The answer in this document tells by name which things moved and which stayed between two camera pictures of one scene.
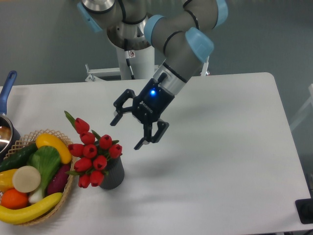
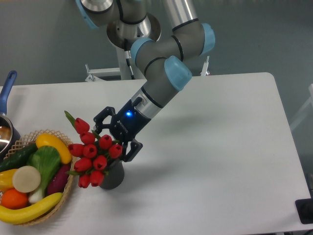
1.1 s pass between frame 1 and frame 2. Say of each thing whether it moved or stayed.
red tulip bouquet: stayed
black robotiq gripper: moved
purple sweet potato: stayed
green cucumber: stayed
